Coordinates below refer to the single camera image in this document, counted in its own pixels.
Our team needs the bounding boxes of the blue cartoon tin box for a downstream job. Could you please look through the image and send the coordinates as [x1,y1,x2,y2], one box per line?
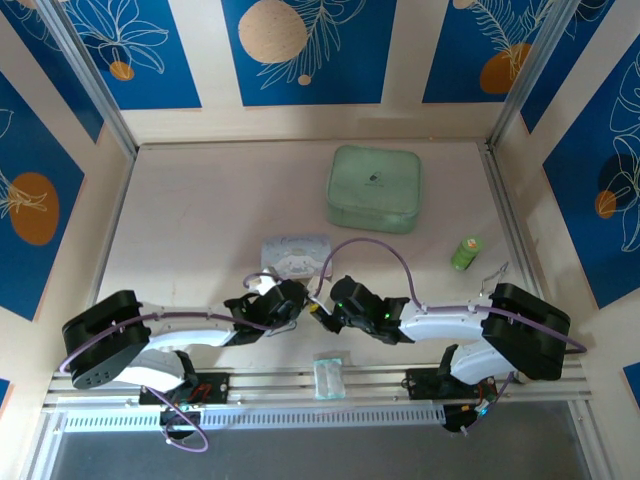
[261,233,334,280]

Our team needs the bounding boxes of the clear plastic bag white pieces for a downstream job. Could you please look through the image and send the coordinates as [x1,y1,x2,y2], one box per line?
[312,349,349,401]

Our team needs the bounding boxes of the small green bottle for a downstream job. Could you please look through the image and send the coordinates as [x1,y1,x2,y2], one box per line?
[451,235,486,272]

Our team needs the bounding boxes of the mint green zip case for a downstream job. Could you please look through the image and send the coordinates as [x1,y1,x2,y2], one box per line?
[324,144,424,237]

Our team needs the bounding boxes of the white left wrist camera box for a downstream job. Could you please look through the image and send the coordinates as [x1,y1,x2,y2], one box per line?
[248,271,282,297]

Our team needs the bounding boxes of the aluminium frame rail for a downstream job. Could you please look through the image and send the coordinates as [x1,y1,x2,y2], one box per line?
[42,360,595,410]

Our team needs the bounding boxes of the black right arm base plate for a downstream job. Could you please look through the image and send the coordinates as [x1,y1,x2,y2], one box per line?
[403,366,497,402]

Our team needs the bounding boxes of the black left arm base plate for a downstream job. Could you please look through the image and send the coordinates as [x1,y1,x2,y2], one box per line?
[138,370,232,407]

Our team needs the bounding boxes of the white slotted cable duct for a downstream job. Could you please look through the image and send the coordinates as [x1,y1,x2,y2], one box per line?
[62,405,447,434]

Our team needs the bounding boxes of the aluminium corner post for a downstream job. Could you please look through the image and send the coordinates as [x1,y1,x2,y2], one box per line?
[35,0,140,157]
[487,0,577,147]

